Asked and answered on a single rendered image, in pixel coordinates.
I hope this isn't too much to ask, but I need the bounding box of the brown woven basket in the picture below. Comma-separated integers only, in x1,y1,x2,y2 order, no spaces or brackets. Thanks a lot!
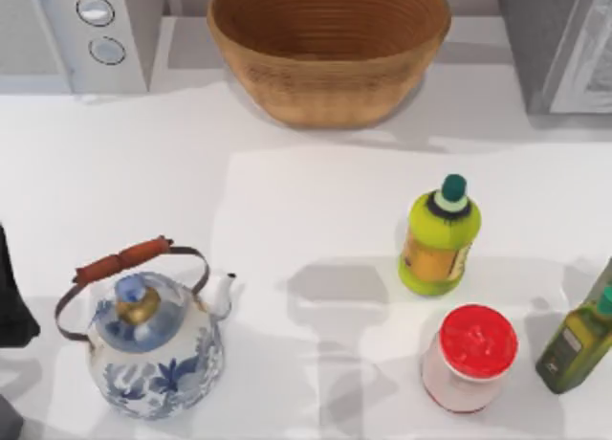
206,0,453,129

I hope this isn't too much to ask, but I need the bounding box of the lime green bottle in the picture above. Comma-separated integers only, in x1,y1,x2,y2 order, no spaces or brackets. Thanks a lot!
397,173,483,297

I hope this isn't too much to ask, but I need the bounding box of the blue and white kettle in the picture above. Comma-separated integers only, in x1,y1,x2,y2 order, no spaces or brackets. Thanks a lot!
54,234,239,420

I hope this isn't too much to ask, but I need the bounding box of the white jar with red lid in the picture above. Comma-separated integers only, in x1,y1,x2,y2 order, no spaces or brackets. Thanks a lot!
420,303,520,414

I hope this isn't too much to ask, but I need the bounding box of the pale microwave oven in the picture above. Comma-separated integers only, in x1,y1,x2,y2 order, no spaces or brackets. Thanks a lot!
0,0,167,96

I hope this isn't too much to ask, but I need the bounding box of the microwave knob with blue centre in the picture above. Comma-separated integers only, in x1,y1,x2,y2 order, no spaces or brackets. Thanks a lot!
88,35,127,67

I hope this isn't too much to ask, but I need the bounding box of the microwave knob with white centre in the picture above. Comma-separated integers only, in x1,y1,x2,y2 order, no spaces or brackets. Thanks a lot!
76,0,117,29

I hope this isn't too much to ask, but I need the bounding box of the olive green bottle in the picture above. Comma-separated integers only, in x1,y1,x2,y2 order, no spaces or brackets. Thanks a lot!
535,256,612,395

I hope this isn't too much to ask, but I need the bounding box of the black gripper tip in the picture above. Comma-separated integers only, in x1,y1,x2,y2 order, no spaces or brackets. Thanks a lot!
0,223,42,350

